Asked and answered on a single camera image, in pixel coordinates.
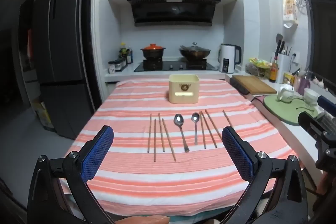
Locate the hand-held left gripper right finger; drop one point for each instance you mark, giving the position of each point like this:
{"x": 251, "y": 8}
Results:
{"x": 237, "y": 153}

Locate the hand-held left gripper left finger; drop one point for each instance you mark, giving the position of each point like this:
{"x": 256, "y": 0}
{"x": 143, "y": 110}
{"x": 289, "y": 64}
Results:
{"x": 97, "y": 153}

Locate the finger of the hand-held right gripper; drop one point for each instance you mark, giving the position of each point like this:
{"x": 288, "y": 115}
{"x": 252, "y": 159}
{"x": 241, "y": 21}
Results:
{"x": 309, "y": 121}
{"x": 326, "y": 102}

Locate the beige utensil box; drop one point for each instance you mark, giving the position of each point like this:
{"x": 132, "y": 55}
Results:
{"x": 183, "y": 94}

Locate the person's left hand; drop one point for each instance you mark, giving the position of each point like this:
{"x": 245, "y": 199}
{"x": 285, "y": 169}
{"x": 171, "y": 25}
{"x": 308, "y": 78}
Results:
{"x": 144, "y": 220}

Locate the white bowl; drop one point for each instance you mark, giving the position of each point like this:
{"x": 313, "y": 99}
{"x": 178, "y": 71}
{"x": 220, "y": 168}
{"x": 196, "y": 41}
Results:
{"x": 311, "y": 95}

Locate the garlic bulbs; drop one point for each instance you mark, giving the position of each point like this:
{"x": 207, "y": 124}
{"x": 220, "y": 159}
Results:
{"x": 318, "y": 81}

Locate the green drying mat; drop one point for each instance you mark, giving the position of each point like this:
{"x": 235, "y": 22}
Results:
{"x": 283, "y": 111}

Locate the white teapot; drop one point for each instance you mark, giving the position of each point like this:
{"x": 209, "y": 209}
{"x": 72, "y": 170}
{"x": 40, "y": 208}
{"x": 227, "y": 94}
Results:
{"x": 285, "y": 92}

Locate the pink white striped tablecloth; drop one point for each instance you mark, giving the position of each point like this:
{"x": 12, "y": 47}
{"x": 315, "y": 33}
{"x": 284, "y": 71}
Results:
{"x": 131, "y": 174}

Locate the yellow box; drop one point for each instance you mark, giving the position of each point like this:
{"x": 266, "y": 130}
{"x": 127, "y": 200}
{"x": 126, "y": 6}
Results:
{"x": 288, "y": 79}

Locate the small metal spoon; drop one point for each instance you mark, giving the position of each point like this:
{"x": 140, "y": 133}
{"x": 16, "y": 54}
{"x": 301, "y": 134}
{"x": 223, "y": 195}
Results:
{"x": 195, "y": 117}

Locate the white utensil holder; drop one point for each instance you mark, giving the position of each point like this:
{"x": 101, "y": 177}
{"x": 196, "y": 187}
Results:
{"x": 284, "y": 64}

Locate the brown sauce bottle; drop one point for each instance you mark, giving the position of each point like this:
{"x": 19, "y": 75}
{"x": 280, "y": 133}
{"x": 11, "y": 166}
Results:
{"x": 273, "y": 71}

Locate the wooden cutting board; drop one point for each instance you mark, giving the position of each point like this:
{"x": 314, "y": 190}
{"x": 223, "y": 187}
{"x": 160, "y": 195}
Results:
{"x": 254, "y": 85}

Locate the yellow package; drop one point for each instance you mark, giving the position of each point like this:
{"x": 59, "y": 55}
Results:
{"x": 43, "y": 113}

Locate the large metal spoon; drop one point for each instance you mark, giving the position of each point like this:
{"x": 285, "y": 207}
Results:
{"x": 178, "y": 119}

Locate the yellow green plastic bags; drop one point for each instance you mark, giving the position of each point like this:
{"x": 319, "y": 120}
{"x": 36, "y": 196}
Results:
{"x": 258, "y": 65}

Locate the grey spatula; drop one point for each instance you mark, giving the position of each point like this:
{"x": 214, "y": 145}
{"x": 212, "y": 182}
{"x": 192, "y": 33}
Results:
{"x": 279, "y": 39}

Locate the white label spice jar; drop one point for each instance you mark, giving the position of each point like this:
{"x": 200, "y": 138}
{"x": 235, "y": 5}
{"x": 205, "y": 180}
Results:
{"x": 111, "y": 67}

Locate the dark lid spice jar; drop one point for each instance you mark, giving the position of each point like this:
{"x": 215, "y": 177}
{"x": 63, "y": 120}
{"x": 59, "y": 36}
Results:
{"x": 123, "y": 63}
{"x": 118, "y": 65}

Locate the white electric kettle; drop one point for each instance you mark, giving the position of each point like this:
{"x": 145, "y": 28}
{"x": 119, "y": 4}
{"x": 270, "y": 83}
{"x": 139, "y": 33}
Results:
{"x": 227, "y": 58}

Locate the hanging printed paper bag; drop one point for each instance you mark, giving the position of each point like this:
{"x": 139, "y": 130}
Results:
{"x": 290, "y": 10}

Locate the dark sauce bottle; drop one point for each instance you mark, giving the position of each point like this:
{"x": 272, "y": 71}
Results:
{"x": 129, "y": 56}

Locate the dark grey refrigerator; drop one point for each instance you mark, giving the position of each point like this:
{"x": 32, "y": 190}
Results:
{"x": 60, "y": 56}

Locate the yellow cap seasoning bottle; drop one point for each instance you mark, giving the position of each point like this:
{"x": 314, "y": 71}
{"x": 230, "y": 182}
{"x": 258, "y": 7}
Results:
{"x": 122, "y": 52}

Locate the black gas stove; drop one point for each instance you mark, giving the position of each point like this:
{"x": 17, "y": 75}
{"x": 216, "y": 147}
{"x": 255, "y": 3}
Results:
{"x": 173, "y": 66}

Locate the wok with glass lid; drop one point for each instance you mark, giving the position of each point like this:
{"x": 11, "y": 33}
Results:
{"x": 195, "y": 53}

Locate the clay pot with orange lid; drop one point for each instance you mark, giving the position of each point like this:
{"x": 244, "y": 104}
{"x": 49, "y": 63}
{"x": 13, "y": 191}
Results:
{"x": 153, "y": 52}

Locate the black range hood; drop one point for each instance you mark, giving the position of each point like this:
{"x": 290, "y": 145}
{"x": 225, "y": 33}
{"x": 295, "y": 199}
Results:
{"x": 173, "y": 11}

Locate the white wall socket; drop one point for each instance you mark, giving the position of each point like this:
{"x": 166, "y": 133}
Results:
{"x": 294, "y": 57}

